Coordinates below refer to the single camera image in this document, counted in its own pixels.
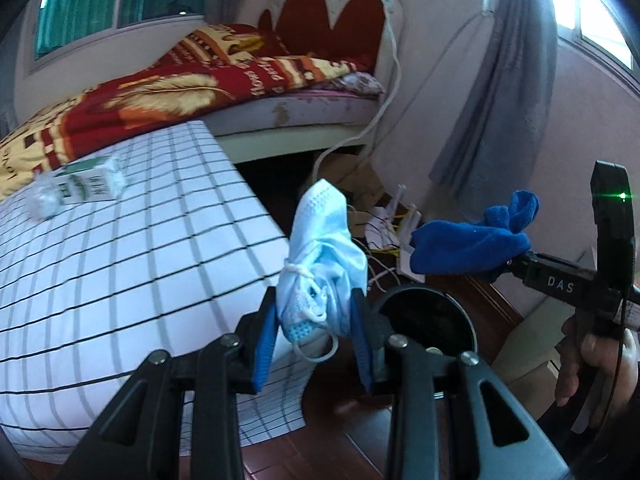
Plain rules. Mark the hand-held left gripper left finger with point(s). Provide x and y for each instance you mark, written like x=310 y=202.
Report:
x=262 y=350

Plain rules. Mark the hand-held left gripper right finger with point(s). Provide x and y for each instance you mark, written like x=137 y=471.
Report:
x=362 y=350

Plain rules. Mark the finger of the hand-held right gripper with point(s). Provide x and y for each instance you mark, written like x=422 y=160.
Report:
x=515 y=267

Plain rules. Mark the blue cloth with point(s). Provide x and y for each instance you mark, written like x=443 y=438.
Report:
x=465 y=247

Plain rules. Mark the black trash bin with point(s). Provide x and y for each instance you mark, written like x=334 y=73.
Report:
x=440 y=322

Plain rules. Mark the knotted blue face mask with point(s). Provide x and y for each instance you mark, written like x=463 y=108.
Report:
x=320 y=240

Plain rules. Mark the person's right hand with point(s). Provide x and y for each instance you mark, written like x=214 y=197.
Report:
x=600 y=365

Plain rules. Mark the beige cardboard box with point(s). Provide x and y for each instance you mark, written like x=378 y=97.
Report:
x=530 y=345

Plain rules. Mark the pile of white clothes hangers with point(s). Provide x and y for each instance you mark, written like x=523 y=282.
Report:
x=395 y=210

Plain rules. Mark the white checkered tablecloth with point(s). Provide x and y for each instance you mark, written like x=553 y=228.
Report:
x=150 y=240

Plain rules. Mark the open cardboard box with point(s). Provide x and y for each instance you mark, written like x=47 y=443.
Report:
x=350 y=170

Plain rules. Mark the grey blue curtain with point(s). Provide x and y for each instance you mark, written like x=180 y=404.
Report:
x=510 y=60

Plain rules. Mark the purple floral bedsheet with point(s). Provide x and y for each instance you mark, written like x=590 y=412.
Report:
x=360 y=83

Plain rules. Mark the green white carton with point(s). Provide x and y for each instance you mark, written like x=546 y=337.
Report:
x=87 y=182

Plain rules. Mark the bright window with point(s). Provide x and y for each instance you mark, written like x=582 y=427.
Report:
x=595 y=15

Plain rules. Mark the crumpled clear plastic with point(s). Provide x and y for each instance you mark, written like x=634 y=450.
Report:
x=42 y=200

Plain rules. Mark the red gold patterned blanket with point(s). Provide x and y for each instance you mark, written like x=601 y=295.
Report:
x=150 y=90

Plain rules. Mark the white bed with red headboard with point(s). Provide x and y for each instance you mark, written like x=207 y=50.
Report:
x=325 y=15

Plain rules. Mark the window with green curtain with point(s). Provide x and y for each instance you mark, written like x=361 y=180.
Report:
x=85 y=5

